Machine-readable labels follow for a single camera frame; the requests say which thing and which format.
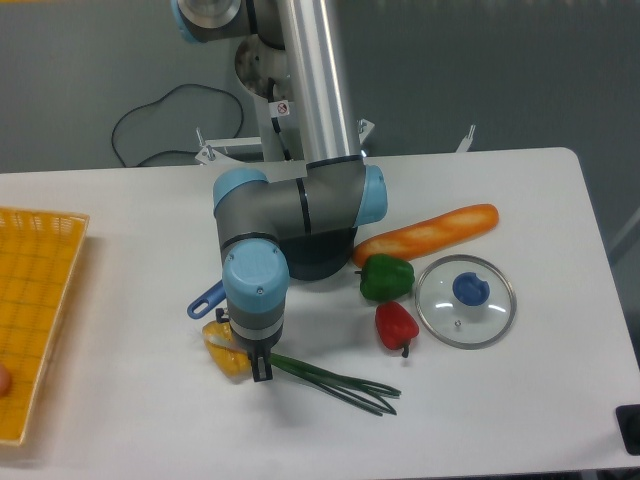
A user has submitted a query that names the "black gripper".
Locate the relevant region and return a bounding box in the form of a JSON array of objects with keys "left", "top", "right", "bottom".
[{"left": 215, "top": 308, "right": 283, "bottom": 382}]

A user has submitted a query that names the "green onion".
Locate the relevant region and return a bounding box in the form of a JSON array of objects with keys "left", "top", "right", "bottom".
[{"left": 269, "top": 353, "right": 401, "bottom": 417}]

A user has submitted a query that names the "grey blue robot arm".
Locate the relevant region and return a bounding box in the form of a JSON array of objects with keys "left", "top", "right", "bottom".
[{"left": 172, "top": 1, "right": 387, "bottom": 382}]

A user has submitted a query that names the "yellow bell pepper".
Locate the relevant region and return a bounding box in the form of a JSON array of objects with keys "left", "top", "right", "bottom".
[{"left": 201, "top": 321, "right": 251, "bottom": 378}]

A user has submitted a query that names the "red bell pepper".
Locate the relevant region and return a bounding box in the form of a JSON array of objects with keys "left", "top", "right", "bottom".
[{"left": 375, "top": 301, "right": 420, "bottom": 358}]

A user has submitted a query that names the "green bell pepper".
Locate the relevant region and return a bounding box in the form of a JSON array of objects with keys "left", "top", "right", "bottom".
[{"left": 359, "top": 254, "right": 415, "bottom": 303}]

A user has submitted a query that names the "glass lid blue knob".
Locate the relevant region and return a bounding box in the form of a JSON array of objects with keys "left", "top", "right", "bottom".
[{"left": 414, "top": 254, "right": 517, "bottom": 350}]

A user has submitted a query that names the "yellow woven basket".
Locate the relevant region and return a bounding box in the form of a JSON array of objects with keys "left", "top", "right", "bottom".
[{"left": 1, "top": 207, "right": 90, "bottom": 446}]

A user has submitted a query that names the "orange baguette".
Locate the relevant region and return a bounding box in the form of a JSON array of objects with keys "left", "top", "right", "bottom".
[{"left": 351, "top": 204, "right": 500, "bottom": 267}]

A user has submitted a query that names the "black corner object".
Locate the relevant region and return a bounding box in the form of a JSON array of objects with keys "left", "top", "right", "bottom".
[{"left": 615, "top": 404, "right": 640, "bottom": 456}]

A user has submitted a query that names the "dark pot blue handle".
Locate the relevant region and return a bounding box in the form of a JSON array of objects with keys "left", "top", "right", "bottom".
[{"left": 187, "top": 227, "right": 358, "bottom": 320}]

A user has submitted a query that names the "metal table bracket left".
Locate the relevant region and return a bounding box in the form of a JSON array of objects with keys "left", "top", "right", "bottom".
[{"left": 195, "top": 127, "right": 264, "bottom": 165}]

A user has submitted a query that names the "metal table bracket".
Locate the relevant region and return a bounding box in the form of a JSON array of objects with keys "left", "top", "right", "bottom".
[
  {"left": 456, "top": 124, "right": 476, "bottom": 153},
  {"left": 195, "top": 127, "right": 264, "bottom": 165}
]

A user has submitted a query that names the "black cable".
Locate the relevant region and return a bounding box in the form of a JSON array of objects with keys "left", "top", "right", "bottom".
[{"left": 110, "top": 82, "right": 245, "bottom": 169}]

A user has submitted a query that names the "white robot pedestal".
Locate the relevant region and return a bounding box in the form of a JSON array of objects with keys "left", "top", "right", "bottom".
[{"left": 235, "top": 34, "right": 304, "bottom": 163}]

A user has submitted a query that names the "metal table bracket right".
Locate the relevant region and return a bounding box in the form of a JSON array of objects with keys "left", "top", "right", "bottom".
[{"left": 456, "top": 124, "right": 476, "bottom": 153}]

